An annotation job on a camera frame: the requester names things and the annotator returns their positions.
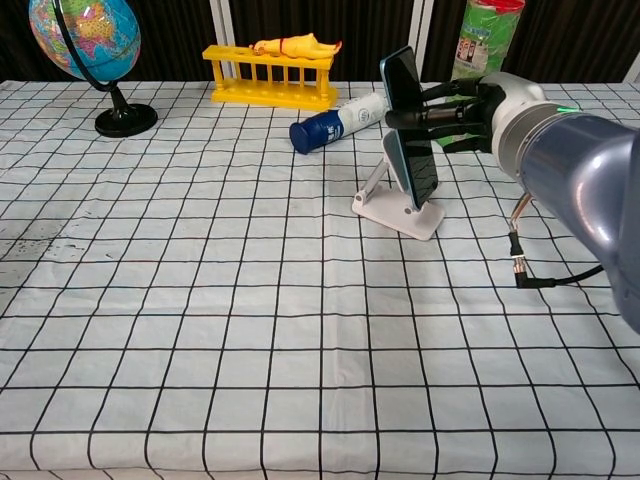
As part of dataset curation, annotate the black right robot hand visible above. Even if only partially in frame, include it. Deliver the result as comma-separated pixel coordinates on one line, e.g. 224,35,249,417
384,71,547,156

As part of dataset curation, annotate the black smartphone with blue edge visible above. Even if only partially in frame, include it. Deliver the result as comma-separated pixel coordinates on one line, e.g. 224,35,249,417
378,45,441,207

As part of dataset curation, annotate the white folding phone stand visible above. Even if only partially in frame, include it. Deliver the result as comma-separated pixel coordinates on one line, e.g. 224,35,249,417
351,130,446,242

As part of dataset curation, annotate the globe on black stand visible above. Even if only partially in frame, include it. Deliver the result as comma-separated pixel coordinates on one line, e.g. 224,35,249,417
28,0,159,138

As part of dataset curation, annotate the green chips can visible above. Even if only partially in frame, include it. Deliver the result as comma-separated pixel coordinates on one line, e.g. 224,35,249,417
439,0,527,153

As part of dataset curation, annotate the black curtain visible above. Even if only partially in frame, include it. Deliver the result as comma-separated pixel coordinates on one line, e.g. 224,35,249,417
0,0,640,84

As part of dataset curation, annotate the blue and white bottle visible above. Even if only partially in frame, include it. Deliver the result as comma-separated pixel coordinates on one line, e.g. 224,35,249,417
288,92,389,156

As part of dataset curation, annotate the yellow rubber chicken toy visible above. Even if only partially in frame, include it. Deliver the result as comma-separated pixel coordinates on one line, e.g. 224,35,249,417
251,32,344,60

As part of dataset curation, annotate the yellow plastic test tube rack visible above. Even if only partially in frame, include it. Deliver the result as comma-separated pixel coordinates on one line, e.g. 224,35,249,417
202,44,340,112

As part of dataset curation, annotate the white black-grid tablecloth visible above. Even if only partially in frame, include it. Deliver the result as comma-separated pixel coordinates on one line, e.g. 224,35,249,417
0,78,640,480

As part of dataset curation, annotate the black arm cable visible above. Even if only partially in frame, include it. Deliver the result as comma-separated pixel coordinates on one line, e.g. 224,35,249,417
507,192,607,291

